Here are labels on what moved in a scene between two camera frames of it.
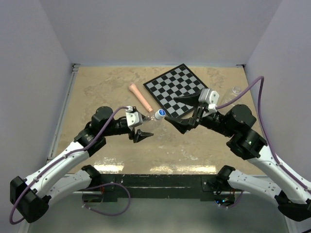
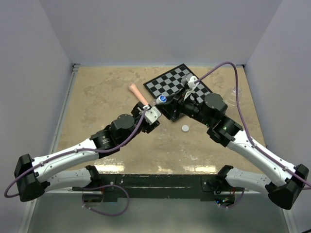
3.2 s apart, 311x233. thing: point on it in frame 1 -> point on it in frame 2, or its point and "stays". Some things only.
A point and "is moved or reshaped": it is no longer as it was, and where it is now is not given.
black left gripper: x=139 y=135 -> x=135 y=112
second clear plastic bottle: x=229 y=97 stays
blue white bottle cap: x=160 y=113 is moved or reshaped
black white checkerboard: x=178 y=81 stays
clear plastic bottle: x=153 y=121 is moved or reshaped
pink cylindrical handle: x=133 y=88 stays
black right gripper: x=183 y=124 -> x=167 y=108
